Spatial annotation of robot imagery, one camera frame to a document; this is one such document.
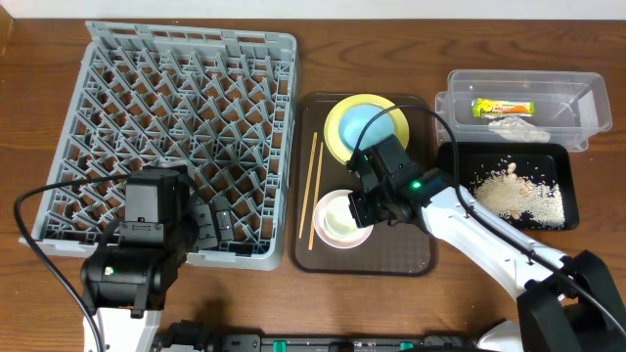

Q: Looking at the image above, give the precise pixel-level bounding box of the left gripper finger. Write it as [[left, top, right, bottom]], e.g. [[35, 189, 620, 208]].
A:
[[193, 203, 216, 250], [211, 197, 234, 242]]

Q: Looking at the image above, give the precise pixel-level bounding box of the pink white bowl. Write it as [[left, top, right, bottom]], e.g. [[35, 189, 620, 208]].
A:
[[313, 190, 374, 249]]

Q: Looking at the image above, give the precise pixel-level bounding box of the light blue bowl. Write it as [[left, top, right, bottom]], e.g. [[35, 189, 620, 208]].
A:
[[338, 105, 395, 152]]

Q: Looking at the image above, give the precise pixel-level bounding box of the rice food waste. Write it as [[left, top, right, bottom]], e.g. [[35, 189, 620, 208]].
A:
[[471, 162, 565, 229]]

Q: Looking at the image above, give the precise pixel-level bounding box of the green snack wrapper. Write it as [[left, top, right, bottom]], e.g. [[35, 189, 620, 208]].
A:
[[471, 98, 536, 119]]

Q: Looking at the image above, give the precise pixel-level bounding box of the white napkin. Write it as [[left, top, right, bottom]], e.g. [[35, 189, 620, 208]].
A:
[[488, 116, 551, 143]]

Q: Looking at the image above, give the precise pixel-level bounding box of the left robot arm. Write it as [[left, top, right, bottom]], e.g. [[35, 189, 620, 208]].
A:
[[80, 164, 218, 351]]

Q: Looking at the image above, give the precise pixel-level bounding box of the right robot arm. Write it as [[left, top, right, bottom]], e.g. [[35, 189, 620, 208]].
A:
[[346, 135, 625, 352]]

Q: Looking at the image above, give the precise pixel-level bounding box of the grey dishwasher rack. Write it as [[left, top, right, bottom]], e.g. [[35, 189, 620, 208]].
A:
[[31, 22, 299, 271]]

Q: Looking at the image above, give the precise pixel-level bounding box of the yellow plate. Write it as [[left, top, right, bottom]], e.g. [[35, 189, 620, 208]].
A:
[[324, 94, 410, 164]]

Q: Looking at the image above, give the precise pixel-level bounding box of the brown serving tray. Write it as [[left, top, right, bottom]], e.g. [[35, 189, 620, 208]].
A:
[[288, 93, 438, 277]]

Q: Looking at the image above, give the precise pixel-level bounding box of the right wooden chopstick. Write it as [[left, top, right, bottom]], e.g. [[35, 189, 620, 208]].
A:
[[307, 142, 324, 251]]

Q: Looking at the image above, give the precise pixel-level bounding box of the wooden chopstick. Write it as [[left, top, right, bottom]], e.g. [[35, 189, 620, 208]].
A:
[[298, 132, 318, 240], [307, 142, 324, 251]]

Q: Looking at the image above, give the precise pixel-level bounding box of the left wooden chopstick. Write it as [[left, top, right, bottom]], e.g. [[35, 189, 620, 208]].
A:
[[298, 132, 318, 240]]

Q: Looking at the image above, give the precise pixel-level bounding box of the clear plastic bin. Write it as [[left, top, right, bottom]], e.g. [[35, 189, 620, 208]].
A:
[[434, 69, 613, 152]]

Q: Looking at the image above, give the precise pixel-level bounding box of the black tray bin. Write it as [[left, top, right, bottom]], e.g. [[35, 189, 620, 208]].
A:
[[459, 142, 579, 230]]

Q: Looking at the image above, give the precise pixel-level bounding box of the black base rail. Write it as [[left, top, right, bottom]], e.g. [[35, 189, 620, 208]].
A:
[[149, 321, 477, 352]]

